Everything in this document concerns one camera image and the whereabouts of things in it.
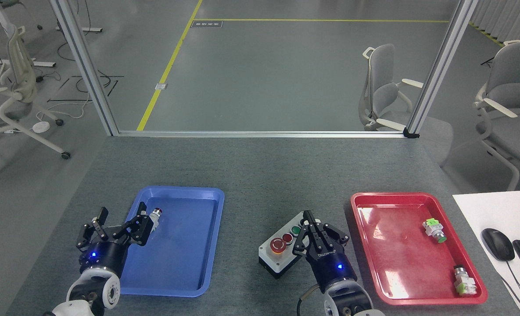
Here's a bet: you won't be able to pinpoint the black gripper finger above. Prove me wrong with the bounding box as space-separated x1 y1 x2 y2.
292 210 320 256
316 223 350 254
76 207 109 251
113 201 155 246

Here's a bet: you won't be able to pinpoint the green push button switch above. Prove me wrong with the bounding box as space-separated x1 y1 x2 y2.
422 218 447 244

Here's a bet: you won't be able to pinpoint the red plastic tray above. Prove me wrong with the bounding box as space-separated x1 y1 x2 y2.
350 192 488 305

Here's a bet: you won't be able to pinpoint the white desk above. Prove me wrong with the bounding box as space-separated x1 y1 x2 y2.
452 190 520 316

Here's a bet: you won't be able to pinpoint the white desk foot bar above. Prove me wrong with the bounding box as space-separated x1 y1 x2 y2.
56 26 103 33
0 60 57 68

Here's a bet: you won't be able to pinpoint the red push button orange block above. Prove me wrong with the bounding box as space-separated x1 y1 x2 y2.
148 208 163 232

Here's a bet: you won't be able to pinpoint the silver aluminium frame crossbar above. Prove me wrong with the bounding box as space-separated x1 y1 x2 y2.
118 130 407 139

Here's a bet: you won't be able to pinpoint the grey office chair white arms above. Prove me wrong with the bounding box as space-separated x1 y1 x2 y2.
359 43 425 132

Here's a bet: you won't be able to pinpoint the black mouse cable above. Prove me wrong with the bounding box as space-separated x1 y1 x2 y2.
498 260 520 316

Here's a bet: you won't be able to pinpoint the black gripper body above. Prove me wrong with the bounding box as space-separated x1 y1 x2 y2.
306 247 358 294
79 241 129 278

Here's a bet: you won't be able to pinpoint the black floor cable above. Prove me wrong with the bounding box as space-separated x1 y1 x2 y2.
47 0 125 102

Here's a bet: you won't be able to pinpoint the white pleated curtain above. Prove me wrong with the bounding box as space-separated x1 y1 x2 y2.
468 0 520 43

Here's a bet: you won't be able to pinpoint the grey wheeled office chair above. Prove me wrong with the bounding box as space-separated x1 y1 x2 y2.
0 24 72 183

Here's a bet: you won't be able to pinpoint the blue plastic tray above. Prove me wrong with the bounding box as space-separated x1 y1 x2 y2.
113 186 225 298

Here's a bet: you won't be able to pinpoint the white floor cable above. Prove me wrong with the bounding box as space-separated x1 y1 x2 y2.
36 90 94 122

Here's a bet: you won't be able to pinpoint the large grey office chair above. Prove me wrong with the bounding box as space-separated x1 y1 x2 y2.
474 40 520 191

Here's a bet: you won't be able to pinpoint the silver aluminium frame post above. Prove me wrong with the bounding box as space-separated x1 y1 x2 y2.
404 0 479 139
49 0 120 136

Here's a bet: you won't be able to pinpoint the silver switch green block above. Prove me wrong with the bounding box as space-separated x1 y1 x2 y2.
453 265 477 295

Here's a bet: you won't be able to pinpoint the black computer mouse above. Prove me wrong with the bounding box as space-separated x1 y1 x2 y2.
482 228 515 262

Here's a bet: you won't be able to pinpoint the grey four-button control box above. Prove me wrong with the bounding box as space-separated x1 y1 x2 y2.
258 211 326 280

